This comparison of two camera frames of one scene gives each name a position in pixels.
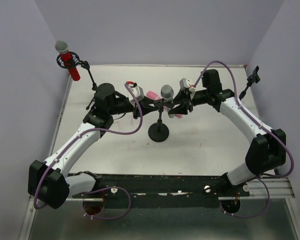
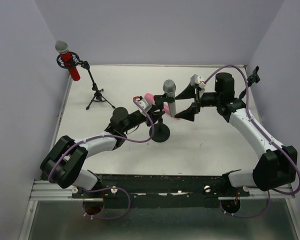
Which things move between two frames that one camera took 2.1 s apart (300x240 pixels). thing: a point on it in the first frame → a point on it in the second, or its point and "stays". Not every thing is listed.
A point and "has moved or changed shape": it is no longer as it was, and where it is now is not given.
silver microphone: (167, 92) has moved or changed shape
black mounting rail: (159, 190) stays
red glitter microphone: (62, 47) stays
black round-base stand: (253, 77) stays
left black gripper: (135, 111) → (157, 107)
